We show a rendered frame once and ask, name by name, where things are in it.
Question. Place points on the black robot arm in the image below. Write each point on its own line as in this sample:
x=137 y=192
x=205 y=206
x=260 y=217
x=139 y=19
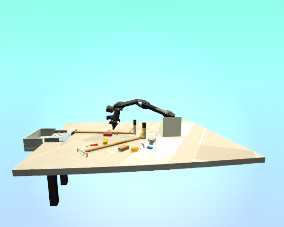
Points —
x=145 y=105

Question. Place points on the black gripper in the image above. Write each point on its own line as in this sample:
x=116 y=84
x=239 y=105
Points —
x=114 y=121

